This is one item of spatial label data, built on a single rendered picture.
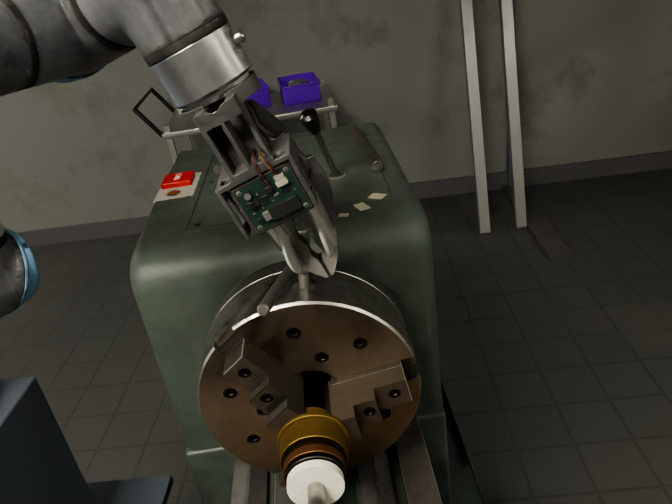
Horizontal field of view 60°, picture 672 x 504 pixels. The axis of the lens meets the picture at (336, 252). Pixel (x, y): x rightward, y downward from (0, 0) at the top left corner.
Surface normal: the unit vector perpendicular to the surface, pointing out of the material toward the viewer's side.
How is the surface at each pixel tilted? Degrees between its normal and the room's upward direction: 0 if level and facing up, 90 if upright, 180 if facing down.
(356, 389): 9
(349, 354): 90
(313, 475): 90
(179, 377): 90
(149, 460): 0
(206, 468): 90
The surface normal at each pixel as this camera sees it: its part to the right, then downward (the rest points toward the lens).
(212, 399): 0.07, 0.45
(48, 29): 0.84, 0.00
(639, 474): -0.14, -0.88
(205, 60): 0.34, 0.31
